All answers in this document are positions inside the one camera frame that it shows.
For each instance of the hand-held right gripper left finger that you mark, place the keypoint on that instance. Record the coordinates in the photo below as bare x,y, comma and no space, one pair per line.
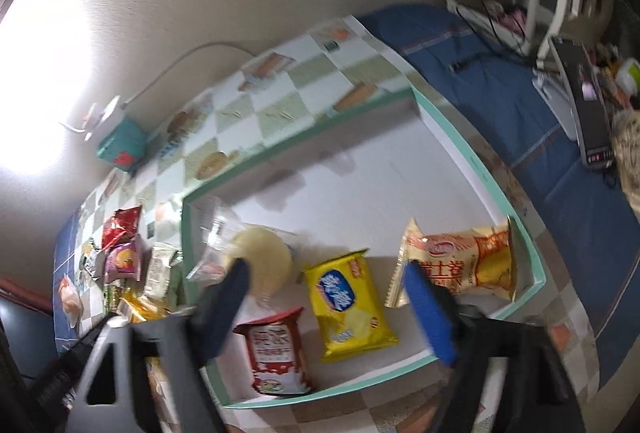
227,308

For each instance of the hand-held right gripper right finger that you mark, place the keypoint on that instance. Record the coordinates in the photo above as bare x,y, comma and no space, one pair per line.
430,313

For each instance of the teal rimmed white box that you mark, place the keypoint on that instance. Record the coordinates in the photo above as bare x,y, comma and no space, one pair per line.
375,193

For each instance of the red and white snack packet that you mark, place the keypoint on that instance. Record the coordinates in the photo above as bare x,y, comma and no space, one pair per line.
272,348

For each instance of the cream and orange snack packet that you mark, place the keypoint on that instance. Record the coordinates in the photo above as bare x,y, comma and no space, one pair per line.
470,258

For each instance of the clear round cracker packet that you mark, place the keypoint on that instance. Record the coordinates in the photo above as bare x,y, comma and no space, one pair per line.
265,248

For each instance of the yellow orange snack packet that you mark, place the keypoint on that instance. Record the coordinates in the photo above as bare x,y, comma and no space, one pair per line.
145,308

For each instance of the purple snack packet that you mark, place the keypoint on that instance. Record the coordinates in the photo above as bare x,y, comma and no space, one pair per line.
122,260

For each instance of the small green white snack packet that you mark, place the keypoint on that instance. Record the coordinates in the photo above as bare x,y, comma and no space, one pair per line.
91,258

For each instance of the small teal box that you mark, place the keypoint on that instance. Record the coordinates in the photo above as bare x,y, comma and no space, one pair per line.
120,145

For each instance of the blue bed sheet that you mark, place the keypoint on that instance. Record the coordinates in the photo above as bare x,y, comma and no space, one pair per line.
500,113

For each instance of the checked printed tablecloth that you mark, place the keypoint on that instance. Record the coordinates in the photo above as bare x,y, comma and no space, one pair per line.
300,103

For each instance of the white desk lamp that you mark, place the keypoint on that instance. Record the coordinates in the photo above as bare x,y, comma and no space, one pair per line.
107,113

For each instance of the white flat device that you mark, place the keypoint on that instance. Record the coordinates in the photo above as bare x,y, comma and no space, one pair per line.
555,108

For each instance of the black plug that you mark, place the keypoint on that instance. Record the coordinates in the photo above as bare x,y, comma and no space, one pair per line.
457,65

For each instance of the black flat device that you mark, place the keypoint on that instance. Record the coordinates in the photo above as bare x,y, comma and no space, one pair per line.
585,113

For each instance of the beige woven thing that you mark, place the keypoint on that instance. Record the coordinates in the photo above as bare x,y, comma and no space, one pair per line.
627,143

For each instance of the pink cloth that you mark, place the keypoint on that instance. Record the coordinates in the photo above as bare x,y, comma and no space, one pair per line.
515,19

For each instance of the green and white bottle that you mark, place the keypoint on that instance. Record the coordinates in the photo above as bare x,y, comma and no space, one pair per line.
629,75

